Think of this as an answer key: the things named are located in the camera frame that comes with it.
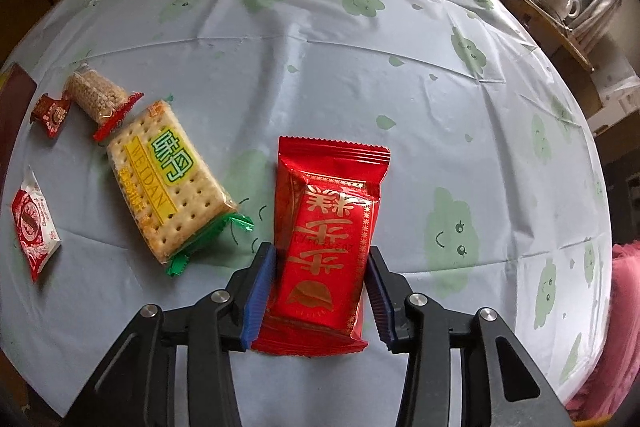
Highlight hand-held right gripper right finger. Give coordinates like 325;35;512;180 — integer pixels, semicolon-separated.
366;246;573;427

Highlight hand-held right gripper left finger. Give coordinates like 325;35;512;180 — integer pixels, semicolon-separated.
72;242;278;427

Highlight large red gold-print packet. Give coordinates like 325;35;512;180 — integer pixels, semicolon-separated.
250;136;392;342

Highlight cracker packet green ends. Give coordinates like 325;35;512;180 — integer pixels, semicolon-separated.
106;99;256;278

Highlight grain bar red ends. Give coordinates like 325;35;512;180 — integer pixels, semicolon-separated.
65;63;145;142

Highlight red and white packet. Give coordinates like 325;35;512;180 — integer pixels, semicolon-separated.
11;165;63;284

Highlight pink cloth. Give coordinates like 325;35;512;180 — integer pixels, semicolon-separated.
565;242;640;423

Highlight white cloud print tablecloth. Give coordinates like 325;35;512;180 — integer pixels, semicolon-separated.
0;0;613;418

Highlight small dark red packet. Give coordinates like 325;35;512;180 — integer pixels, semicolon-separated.
31;93;72;139

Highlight white printed box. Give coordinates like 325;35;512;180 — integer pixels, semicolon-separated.
585;57;640;138

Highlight wooden side table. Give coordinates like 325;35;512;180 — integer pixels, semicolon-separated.
482;0;601;72

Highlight patterned window curtain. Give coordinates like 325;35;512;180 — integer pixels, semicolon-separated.
575;0;626;52

